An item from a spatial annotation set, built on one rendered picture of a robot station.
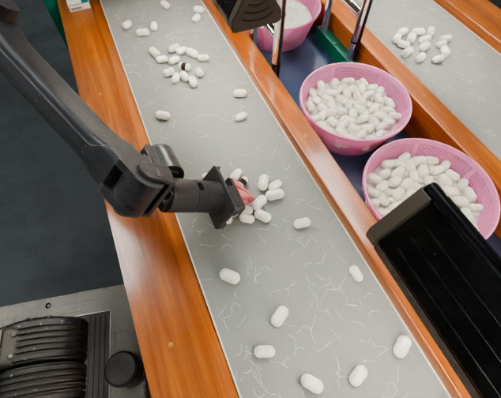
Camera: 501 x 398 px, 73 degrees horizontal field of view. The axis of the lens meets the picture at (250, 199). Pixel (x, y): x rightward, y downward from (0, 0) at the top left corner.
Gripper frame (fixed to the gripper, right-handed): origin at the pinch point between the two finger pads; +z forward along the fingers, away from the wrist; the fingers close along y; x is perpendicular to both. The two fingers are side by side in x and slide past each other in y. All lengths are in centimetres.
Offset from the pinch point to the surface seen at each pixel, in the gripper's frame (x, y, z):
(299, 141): -10.2, 8.8, 12.2
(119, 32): 10, 69, -6
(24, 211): 110, 75, -11
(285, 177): -4.4, 2.9, 8.8
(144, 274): 14.3, -6.7, -18.6
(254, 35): -14, 48, 18
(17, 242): 112, 60, -15
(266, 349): 5.2, -26.4, -7.3
